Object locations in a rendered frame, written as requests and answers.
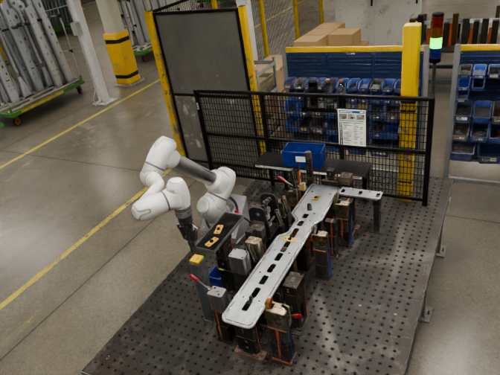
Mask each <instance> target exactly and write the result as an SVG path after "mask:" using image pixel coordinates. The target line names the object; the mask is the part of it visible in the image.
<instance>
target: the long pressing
mask: <svg viewBox="0 0 500 375"><path fill-rule="evenodd" d="M312 191H313V192H312ZM339 191H340V187H335V186H329V185H318V184H311V185H310V186H309V188H308V189H307V191H306V192H305V194H304V195H303V196H302V197H301V199H300V201H299V202H298V204H297V205H296V206H295V208H294V209H293V211H292V213H291V216H292V218H293V219H294V220H295V221H294V223H293V224H292V226H291V228H290V229H289V230H288V231H287V232H286V233H283V234H279V235H278V236H276V238H275V239H274V240H273V242H272V244H271V245H270V246H269V247H268V249H267V250H266V252H265V254H264V255H263V256H262V257H261V259H260V261H259V262H258V263H257V265H256V266H255V268H254V269H253V271H252V272H251V274H250V275H249V276H248V278H247V279H246V281H245V282H244V284H243V285H242V286H241V288H240V289H239V291H238V292H237V294H236V295H235V296H234V298H233V299H232V301H231V303H230V304H229V305H228V307H227V308H226V309H225V311H224V313H223V314H222V320H223V321H224V322H225V323H227V324H232V325H234V326H237V327H242V328H244V329H251V328H253V327H254V326H255V325H256V323H257V322H258V320H259V318H260V317H261V315H262V314H263V311H264V310H265V307H266V305H265V302H266V299H267V298H268V297H270V298H272V296H273V295H274V293H275V292H276V290H277V288H278V287H279V286H280V284H281V282H282V280H283V279H284V277H285V275H286V273H287V272H288V271H289V268H290V267H291V265H292V264H293V262H294V260H295V259H296V257H297V256H298V253H299V252H300V250H301V249H302V247H303V246H304V244H305V242H306V241H307V239H308V237H309V236H310V234H311V231H312V230H311V228H312V226H313V223H315V224H318V223H320V222H321V221H322V220H323V219H324V218H325V216H326V214H327V212H328V211H329V210H330V207H331V206H332V204H333V202H334V195H335V193H336V192H339ZM314 196H320V197H319V198H318V199H317V200H311V199H312V198H313V197H314ZM308 203H310V204H311V205H312V210H311V211H308V210H307V204H308ZM305 214H309V215H308V217H307V218H303V215H305ZM300 221H302V222H304V223H303V224H302V226H299V225H298V223H299V222H300ZM296 228H297V229H299V230H298V232H297V234H296V235H295V237H294V238H297V240H296V242H295V243H294V242H290V244H289V246H288V248H287V249H286V251H285V252H282V251H281V249H282V248H283V246H284V244H285V243H286V242H287V241H285V240H283V238H284V237H285V236H286V237H290V235H291V234H292V232H293V231H294V230H295V229H296ZM279 253H281V254H283V255H282V257H281V259H280V260H279V261H276V260H275V258H276V257H277V256H278V254H279ZM289 253H290V254H289ZM272 264H275V265H276V266H275V268H274V269H273V271H272V272H267V270H268V269H269V267H270V266H271V265H272ZM263 276H268V279H267V280H266V282H265V283H264V284H263V285H262V284H259V282H260V281H261V280H262V278H263ZM256 288H259V289H260V291H259V292H258V294H257V296H256V297H255V298H253V300H252V301H251V302H252V303H251V305H250V307H249V308H248V309H247V311H243V310H242V308H243V307H244V306H245V304H246V302H247V301H250V300H249V296H250V295H251V294H252V293H253V291H254V290H255V289H256ZM243 297H244V298H243Z"/></svg>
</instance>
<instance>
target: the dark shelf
mask: <svg viewBox="0 0 500 375"><path fill-rule="evenodd" d="M253 165H254V167H261V168H269V169H276V170H286V171H289V170H290V169H291V168H294V170H295V169H297V167H286V166H284V165H283V155H282V153H269V152H264V153H263V154H262V156H261V157H259V159H258V160H256V162H255V163H253ZM328 167H331V168H335V172H336V175H335V176H337V177H340V175H341V174H342V172H347V173H352V174H353V179H361V180H365V178H366V176H367V175H368V173H369V171H370V169H371V167H372V162H364V161H350V160H342V159H335V158H326V160H325V162H324V164H323V165H322V167H321V168H320V169H319V168H313V169H312V170H313V174H318V175H324V176H326V175H327V169H328ZM300 170H301V173H307V171H306V169H305V167H300Z"/></svg>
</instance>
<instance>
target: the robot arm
mask: <svg viewBox="0 0 500 375"><path fill-rule="evenodd" d="M171 168H173V169H174V170H177V171H179V172H181V173H183V174H185V175H187V176H189V177H191V178H193V179H195V180H198V181H200V182H202V183H204V184H205V186H206V188H207V189H208V192H207V193H206V194H205V195H204V196H203V197H202V198H200V199H199V201H198V202H197V204H196V209H197V212H198V213H199V215H200V216H201V217H202V218H204V219H206V220H208V223H210V224H211V223H213V224H214V223H215V222H216V221H217V220H218V219H219V218H220V217H221V216H222V214H223V213H224V212H225V211H227V212H231V213H232V211H233V208H234V204H232V203H231V204H228V203H226V201H227V199H228V197H229V196H230V194H231V192H232V190H233V187H234V184H235V180H236V174H235V172H234V171H233V170H231V169H230V168H228V167H220V168H219V169H218V170H209V169H207V168H205V167H203V166H201V165H199V164H197V163H195V162H194V161H191V160H190V159H188V158H186V157H184V156H182V155H180V154H179V151H178V150H177V149H176V142H175V141H174V140H173V139H170V138H167V137H165V136H162V137H160V138H158V139H157V140H156V142H155V143H154V144H153V146H152V147H151V149H150V151H149V153H148V155H147V159H146V161H145V163H144V166H143V168H142V171H141V172H140V180H141V182H142V183H143V184H144V185H145V186H146V187H148V188H149V189H148V190H147V191H146V192H145V194H144V195H143V196H142V197H141V198H140V199H139V200H138V201H136V202H135V203H134V204H133V206H132V214H133V216H134V218H136V219H138V220H148V219H152V218H154V217H157V216H159V215H162V214H163V213H165V212H167V211H169V210H174V212H175V215H176V217H177V218H178V221H179V223H178V224H177V225H176V226H177V227H178V229H179V230H180V232H181V234H182V236H183V238H184V240H187V242H188V245H189V246H190V251H191V252H193V253H194V252H195V251H196V243H195V242H196V241H197V240H198V228H199V227H198V226H197V227H196V226H195V225H194V223H193V217H192V213H193V211H192V207H191V203H190V193H189V190H188V187H187V185H186V183H185V181H184V180H183V179H182V178H179V177H174V178H171V179H169V180H168V182H167V188H166V189H165V190H163V188H164V180H163V179H162V176H163V174H164V172H165V170H166V169H171ZM162 190H163V191H162Z"/></svg>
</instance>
